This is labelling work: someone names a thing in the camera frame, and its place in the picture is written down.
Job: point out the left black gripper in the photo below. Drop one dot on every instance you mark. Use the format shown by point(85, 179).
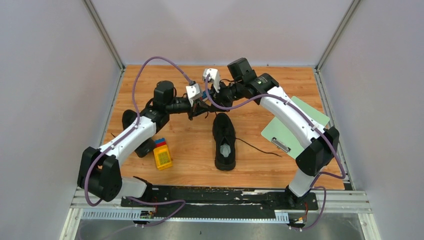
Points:
point(199, 107)

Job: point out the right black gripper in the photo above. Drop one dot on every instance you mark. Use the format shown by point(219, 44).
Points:
point(218, 97)

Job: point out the black sneaker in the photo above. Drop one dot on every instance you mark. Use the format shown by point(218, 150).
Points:
point(224, 134)

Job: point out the black shoelace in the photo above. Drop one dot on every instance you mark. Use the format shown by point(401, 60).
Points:
point(256, 148)

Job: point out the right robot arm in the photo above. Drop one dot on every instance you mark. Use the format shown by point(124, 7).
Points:
point(319, 143)

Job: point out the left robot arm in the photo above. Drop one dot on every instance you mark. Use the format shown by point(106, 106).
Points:
point(100, 168)

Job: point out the toy brick car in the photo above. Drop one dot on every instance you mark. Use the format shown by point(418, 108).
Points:
point(204, 96)

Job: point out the yellow toy block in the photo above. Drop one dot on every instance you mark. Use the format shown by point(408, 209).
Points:
point(162, 155)

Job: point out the green clipboard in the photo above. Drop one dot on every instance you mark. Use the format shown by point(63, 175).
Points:
point(289, 127)

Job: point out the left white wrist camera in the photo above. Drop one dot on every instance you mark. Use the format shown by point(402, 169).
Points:
point(193, 92)

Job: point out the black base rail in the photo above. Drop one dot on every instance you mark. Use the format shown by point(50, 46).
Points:
point(224, 202)

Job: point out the white cable duct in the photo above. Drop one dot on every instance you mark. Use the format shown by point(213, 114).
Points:
point(140, 215)

